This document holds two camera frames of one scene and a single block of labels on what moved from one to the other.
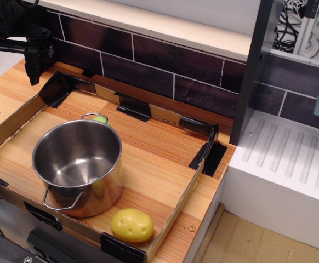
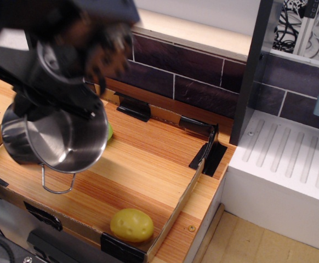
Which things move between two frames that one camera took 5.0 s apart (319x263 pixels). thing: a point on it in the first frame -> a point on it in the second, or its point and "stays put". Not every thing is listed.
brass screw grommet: (191, 228) stays put
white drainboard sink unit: (282, 177) stays put
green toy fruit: (103, 119) -> (109, 132)
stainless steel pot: (80, 161) -> (62, 144)
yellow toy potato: (131, 225) stays put
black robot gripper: (5, 27) -> (76, 55)
